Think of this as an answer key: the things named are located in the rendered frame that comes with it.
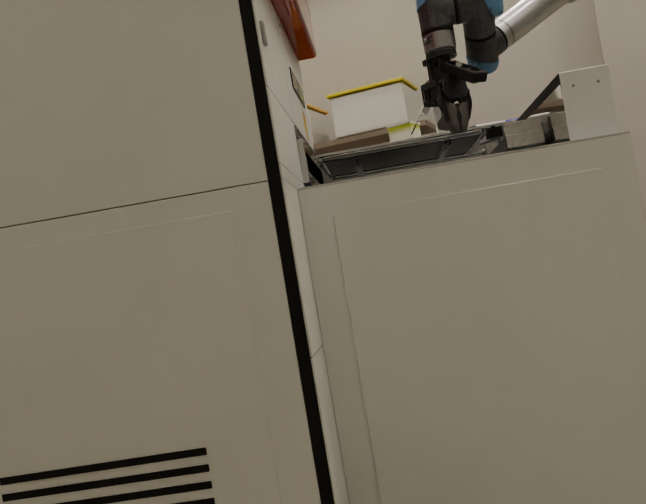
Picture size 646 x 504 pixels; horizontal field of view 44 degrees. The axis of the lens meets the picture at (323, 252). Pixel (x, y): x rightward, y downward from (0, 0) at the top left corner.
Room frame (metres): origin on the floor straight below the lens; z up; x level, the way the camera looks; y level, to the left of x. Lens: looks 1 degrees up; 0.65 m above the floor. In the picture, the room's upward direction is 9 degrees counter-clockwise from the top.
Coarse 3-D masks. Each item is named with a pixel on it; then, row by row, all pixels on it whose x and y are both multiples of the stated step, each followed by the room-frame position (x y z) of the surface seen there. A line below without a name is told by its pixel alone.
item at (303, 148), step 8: (304, 144) 1.73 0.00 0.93; (304, 152) 1.70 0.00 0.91; (312, 152) 1.92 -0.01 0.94; (304, 160) 1.70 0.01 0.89; (312, 160) 1.88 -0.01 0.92; (304, 168) 1.70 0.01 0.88; (312, 168) 2.03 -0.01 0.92; (320, 168) 2.10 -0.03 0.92; (304, 176) 1.70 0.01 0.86; (312, 176) 1.80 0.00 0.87; (320, 176) 2.13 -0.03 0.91; (304, 184) 1.73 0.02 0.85; (312, 184) 1.76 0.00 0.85
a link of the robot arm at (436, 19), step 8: (416, 0) 1.86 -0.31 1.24; (424, 0) 1.84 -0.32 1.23; (432, 0) 1.83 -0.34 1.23; (440, 0) 1.83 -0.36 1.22; (448, 0) 1.83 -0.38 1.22; (424, 8) 1.84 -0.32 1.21; (432, 8) 1.83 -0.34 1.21; (440, 8) 1.83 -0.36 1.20; (448, 8) 1.83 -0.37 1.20; (424, 16) 1.84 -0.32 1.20; (432, 16) 1.83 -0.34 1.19; (440, 16) 1.83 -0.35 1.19; (448, 16) 1.84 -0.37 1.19; (424, 24) 1.85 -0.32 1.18; (432, 24) 1.83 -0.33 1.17; (440, 24) 1.83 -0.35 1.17; (448, 24) 1.84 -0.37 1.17; (424, 32) 1.85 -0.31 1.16
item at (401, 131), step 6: (390, 126) 2.27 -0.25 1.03; (396, 126) 2.26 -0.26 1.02; (402, 126) 2.25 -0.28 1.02; (408, 126) 2.24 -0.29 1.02; (414, 126) 2.26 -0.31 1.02; (390, 132) 2.27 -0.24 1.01; (396, 132) 2.26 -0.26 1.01; (402, 132) 2.25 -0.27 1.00; (408, 132) 2.24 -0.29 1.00; (414, 132) 2.26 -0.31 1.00; (420, 132) 2.29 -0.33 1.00; (390, 138) 2.27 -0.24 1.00; (396, 138) 2.26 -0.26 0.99; (402, 138) 2.25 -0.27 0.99; (408, 138) 2.24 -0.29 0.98
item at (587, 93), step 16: (560, 80) 1.55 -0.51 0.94; (576, 80) 1.55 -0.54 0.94; (592, 80) 1.54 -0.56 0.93; (608, 80) 1.54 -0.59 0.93; (576, 96) 1.55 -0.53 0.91; (592, 96) 1.54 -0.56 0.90; (608, 96) 1.54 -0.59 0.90; (576, 112) 1.55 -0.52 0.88; (592, 112) 1.55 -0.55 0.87; (608, 112) 1.54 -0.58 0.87; (576, 128) 1.55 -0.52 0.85; (592, 128) 1.55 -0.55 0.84; (608, 128) 1.54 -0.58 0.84
